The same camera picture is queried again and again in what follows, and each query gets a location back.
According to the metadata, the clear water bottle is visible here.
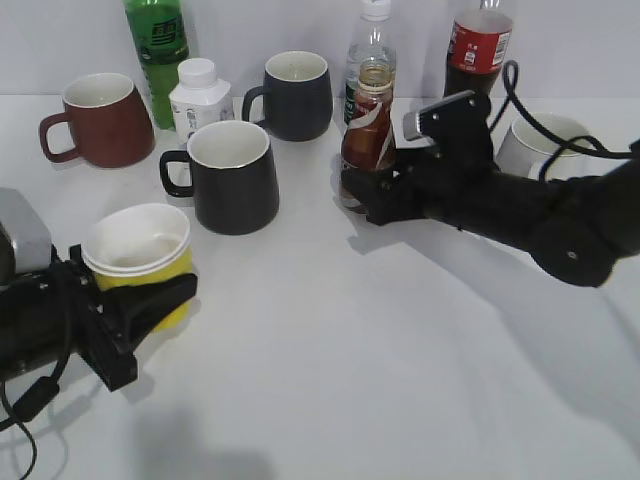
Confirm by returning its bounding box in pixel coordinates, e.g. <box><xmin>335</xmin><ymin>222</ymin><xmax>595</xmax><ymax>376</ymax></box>
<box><xmin>343</xmin><ymin>0</ymin><xmax>397</xmax><ymax>124</ymax></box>

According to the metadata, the yellow paper cup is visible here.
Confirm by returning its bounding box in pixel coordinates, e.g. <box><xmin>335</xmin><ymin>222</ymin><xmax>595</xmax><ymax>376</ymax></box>
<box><xmin>80</xmin><ymin>202</ymin><xmax>195</xmax><ymax>333</ymax></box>

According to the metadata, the small white milk bottle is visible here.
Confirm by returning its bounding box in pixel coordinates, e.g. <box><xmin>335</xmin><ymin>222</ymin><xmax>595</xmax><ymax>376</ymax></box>
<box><xmin>169</xmin><ymin>58</ymin><xmax>235</xmax><ymax>144</ymax></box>

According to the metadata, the cola bottle red label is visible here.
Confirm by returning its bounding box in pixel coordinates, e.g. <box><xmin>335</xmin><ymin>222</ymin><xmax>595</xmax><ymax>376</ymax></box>
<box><xmin>443</xmin><ymin>1</ymin><xmax>514</xmax><ymax>97</ymax></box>

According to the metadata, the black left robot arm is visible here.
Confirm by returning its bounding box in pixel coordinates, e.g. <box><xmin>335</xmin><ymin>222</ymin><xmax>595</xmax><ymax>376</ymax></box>
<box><xmin>1</xmin><ymin>245</ymin><xmax>198</xmax><ymax>391</ymax></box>

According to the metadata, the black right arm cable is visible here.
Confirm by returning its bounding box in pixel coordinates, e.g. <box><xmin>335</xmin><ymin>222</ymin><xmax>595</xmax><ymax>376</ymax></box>
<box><xmin>487</xmin><ymin>59</ymin><xmax>635</xmax><ymax>182</ymax></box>

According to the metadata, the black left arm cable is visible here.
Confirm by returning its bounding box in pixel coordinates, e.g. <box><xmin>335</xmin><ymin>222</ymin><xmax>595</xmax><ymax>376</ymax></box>
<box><xmin>0</xmin><ymin>262</ymin><xmax>84</xmax><ymax>480</ymax></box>

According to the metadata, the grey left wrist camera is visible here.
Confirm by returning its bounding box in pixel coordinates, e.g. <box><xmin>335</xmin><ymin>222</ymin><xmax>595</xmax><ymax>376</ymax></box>
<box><xmin>1</xmin><ymin>187</ymin><xmax>52</xmax><ymax>284</ymax></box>

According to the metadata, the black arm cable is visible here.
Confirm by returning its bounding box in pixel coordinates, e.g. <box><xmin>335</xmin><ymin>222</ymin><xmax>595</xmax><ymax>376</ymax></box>
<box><xmin>487</xmin><ymin>59</ymin><xmax>635</xmax><ymax>182</ymax></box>
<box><xmin>0</xmin><ymin>262</ymin><xmax>84</xmax><ymax>480</ymax></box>

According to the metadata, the black mug in front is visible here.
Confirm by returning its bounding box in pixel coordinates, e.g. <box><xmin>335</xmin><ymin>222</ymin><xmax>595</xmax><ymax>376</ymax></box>
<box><xmin>159</xmin><ymin>120</ymin><xmax>280</xmax><ymax>235</ymax></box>

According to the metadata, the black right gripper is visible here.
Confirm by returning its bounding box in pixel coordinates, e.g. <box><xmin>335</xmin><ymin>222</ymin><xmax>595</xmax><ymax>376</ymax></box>
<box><xmin>366</xmin><ymin>90</ymin><xmax>500</xmax><ymax>231</ymax></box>

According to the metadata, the black mug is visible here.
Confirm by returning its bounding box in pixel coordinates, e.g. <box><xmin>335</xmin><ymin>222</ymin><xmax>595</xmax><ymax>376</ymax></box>
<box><xmin>241</xmin><ymin>51</ymin><xmax>333</xmax><ymax>142</ymax></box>
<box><xmin>159</xmin><ymin>120</ymin><xmax>280</xmax><ymax>235</ymax></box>

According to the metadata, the dark red ceramic mug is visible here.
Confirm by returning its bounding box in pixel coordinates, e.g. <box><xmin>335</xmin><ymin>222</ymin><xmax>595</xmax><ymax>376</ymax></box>
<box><xmin>39</xmin><ymin>72</ymin><xmax>155</xmax><ymax>169</ymax></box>

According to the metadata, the green soda bottle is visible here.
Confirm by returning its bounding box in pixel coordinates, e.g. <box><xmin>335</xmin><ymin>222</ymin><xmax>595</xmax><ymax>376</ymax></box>
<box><xmin>122</xmin><ymin>1</ymin><xmax>189</xmax><ymax>130</ymax></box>

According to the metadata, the black mug at back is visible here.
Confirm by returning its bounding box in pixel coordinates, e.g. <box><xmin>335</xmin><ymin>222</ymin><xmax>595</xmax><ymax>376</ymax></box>
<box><xmin>241</xmin><ymin>51</ymin><xmax>333</xmax><ymax>142</ymax></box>

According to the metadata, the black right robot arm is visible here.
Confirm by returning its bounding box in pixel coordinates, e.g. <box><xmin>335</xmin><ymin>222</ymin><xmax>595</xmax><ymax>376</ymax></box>
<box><xmin>354</xmin><ymin>91</ymin><xmax>639</xmax><ymax>287</ymax></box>

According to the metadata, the brown Nescafe coffee bottle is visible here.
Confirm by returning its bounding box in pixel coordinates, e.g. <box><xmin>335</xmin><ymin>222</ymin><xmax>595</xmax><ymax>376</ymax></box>
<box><xmin>340</xmin><ymin>59</ymin><xmax>396</xmax><ymax>172</ymax></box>

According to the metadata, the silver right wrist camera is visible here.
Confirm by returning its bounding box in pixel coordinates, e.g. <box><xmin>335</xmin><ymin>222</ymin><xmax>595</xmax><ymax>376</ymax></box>
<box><xmin>402</xmin><ymin>111</ymin><xmax>424</xmax><ymax>142</ymax></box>

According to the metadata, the white ceramic mug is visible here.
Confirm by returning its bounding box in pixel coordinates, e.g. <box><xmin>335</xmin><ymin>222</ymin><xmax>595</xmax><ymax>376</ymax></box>
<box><xmin>495</xmin><ymin>113</ymin><xmax>604</xmax><ymax>180</ymax></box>

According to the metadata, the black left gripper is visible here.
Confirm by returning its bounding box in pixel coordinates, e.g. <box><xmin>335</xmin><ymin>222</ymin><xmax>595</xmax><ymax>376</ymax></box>
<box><xmin>49</xmin><ymin>246</ymin><xmax>198</xmax><ymax>391</ymax></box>

